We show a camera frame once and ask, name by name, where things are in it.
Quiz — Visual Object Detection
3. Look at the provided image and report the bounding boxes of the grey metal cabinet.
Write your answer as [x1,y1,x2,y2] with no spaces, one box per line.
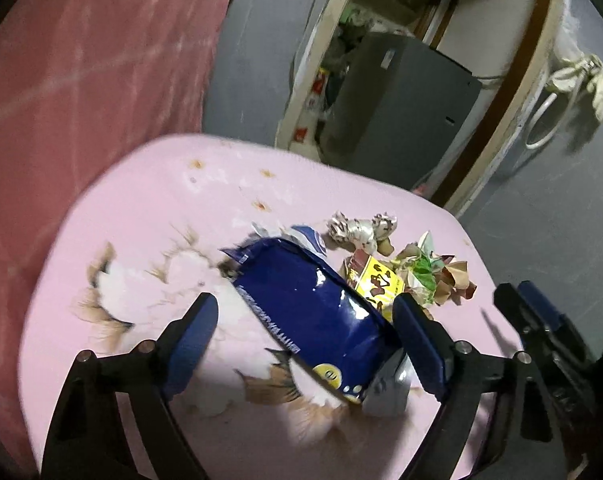
[320,31,482,192]

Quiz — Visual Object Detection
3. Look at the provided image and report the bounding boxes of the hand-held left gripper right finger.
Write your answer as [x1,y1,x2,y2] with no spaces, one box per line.
[391,292,555,480]

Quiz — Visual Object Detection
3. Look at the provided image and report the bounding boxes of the red white sack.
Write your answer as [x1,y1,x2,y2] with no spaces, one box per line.
[307,67,333,112]

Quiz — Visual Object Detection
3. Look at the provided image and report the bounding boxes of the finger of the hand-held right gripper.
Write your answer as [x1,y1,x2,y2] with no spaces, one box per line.
[519,281,575,333]
[494,283,545,348]

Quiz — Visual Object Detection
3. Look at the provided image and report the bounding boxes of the green white crumpled wrapper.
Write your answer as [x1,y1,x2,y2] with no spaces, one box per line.
[391,231,455,308]

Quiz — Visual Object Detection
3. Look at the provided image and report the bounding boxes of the white hose loop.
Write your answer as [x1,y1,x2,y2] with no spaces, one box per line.
[524,91,578,150]

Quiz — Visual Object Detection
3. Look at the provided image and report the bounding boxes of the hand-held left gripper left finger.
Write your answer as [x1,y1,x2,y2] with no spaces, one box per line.
[40,291,220,480]

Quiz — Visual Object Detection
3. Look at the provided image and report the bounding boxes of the yellow snack wrapper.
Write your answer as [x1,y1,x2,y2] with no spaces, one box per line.
[342,251,407,323]

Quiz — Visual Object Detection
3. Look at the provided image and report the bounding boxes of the white patterned wrapper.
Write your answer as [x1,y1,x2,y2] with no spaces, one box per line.
[326,211,399,257]

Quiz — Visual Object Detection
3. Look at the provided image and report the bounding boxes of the white door frame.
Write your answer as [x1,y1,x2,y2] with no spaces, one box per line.
[274,0,568,217]

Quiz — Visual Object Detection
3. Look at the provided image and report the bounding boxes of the blue snack bag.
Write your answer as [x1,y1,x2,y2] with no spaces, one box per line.
[219,224,413,417]

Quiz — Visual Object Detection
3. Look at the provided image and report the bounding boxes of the brown paper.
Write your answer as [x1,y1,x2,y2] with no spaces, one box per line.
[434,255,478,306]

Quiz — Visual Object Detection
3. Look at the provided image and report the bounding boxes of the red cloth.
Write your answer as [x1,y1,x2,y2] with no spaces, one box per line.
[0,0,232,466]

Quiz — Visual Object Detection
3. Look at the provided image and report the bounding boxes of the white hanging gloves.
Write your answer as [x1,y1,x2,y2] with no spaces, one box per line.
[546,52,603,123]

